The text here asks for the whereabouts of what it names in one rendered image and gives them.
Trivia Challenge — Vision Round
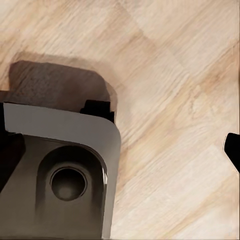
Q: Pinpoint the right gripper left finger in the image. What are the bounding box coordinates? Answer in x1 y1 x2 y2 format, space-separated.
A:
0 133 26 193

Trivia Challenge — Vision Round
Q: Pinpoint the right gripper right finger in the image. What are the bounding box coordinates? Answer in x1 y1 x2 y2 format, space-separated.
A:
224 133 240 173

